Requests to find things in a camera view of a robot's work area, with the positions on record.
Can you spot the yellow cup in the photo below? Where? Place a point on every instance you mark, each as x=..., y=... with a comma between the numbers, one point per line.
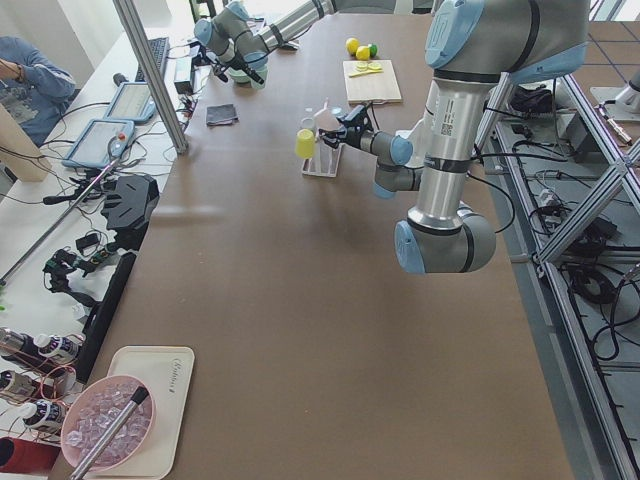
x=305, y=143

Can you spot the white cup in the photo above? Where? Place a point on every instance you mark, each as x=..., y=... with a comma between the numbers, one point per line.
x=308, y=123

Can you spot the grey cloth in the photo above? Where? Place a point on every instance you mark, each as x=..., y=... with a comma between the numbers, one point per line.
x=217, y=115

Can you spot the yellow plastic knife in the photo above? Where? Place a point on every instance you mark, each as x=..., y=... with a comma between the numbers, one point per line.
x=368, y=71

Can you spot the white wire cup holder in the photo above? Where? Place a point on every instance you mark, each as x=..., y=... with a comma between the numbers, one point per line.
x=325, y=161

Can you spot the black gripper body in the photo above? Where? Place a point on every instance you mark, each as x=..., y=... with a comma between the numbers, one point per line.
x=243, y=67
x=357, y=138

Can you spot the beige tray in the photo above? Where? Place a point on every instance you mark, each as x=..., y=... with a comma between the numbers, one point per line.
x=166, y=372

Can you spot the yellow lemon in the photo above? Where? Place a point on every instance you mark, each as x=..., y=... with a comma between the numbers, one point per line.
x=363, y=53
x=352, y=44

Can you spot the aluminium frame post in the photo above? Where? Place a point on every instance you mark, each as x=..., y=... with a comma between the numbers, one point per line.
x=134, y=29

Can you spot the bamboo cutting board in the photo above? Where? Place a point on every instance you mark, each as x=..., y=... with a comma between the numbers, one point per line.
x=375, y=87

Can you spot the blue teach pendant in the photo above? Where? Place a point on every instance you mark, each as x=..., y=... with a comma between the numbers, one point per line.
x=132, y=102
x=100, y=142

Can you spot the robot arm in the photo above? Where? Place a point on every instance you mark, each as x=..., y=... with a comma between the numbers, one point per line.
x=235, y=46
x=470, y=45

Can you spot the pink cup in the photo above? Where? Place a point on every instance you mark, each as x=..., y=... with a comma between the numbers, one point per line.
x=324, y=119

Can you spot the green cup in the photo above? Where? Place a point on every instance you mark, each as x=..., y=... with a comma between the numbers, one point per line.
x=250, y=74

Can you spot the seated person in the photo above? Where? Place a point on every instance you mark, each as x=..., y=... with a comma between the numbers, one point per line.
x=34, y=91

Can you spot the pink bowl with ice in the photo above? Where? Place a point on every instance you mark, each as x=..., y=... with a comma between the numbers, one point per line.
x=94, y=411

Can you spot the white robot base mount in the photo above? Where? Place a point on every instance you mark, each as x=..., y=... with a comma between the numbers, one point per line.
x=420, y=138

